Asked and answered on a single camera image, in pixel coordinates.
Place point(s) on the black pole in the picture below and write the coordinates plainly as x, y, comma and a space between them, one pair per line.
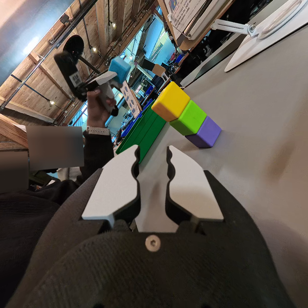
73, 44

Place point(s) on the lime green cube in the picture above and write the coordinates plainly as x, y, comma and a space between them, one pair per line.
190, 119

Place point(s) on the yellow cube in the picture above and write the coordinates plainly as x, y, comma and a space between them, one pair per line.
170, 101

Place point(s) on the blue plastic bin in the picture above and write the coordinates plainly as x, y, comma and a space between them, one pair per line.
134, 121

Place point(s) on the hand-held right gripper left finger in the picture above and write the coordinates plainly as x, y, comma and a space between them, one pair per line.
113, 192

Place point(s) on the light blue cube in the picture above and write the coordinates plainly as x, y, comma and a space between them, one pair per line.
119, 68

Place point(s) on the wooden stand board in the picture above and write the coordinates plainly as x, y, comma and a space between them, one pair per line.
182, 44

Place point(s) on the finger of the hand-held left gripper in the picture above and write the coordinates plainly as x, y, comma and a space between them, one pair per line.
118, 84
105, 76

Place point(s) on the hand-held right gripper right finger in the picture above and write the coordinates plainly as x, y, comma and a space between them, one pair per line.
192, 192

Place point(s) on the purple cube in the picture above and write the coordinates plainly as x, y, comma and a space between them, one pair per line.
207, 133

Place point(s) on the grey desk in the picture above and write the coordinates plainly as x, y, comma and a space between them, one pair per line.
252, 132

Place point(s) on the person's left forearm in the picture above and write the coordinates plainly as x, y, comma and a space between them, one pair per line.
96, 154

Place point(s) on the green plastic bin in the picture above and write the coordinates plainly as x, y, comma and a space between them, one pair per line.
142, 134

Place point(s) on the background instruction board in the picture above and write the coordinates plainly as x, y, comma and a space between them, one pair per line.
128, 96

